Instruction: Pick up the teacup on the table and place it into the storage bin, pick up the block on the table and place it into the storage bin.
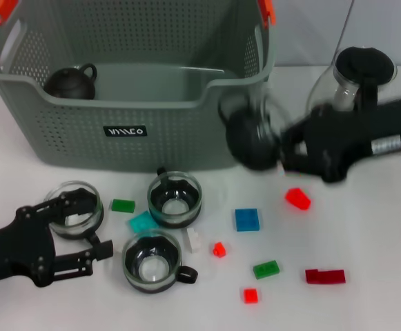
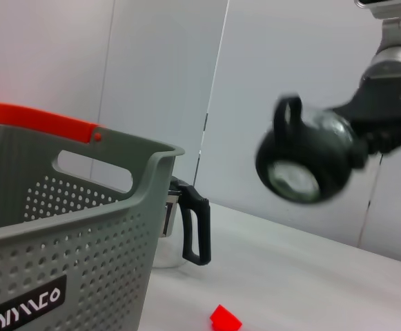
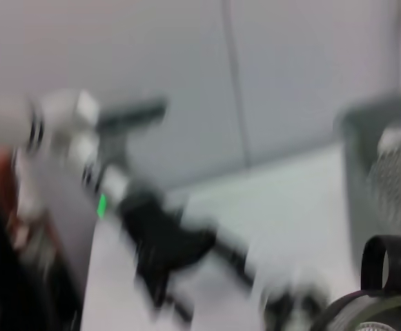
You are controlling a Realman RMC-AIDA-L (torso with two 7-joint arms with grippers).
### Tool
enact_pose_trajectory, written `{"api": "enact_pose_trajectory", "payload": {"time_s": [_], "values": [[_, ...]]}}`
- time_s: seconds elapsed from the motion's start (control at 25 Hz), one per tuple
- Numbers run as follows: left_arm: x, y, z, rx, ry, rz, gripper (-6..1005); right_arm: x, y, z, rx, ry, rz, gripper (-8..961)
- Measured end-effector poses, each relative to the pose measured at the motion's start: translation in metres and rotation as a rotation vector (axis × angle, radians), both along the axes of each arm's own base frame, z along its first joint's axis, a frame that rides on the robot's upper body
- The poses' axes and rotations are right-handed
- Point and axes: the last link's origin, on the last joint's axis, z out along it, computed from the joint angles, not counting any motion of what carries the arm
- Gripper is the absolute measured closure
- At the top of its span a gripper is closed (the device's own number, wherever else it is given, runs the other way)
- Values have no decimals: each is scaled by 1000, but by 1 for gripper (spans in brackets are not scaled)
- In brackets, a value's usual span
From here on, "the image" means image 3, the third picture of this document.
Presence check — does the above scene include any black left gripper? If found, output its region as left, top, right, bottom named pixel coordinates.
left=117, top=185, right=260, bottom=323

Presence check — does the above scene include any glass teacup with black sleeve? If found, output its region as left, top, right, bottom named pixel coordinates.
left=260, top=281, right=331, bottom=331
left=324, top=235, right=401, bottom=331

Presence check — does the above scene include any grey perforated storage bin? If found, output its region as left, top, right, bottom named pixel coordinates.
left=334, top=86, right=401, bottom=263

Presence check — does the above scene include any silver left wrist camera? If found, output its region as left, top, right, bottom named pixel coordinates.
left=95, top=96, right=169, bottom=163

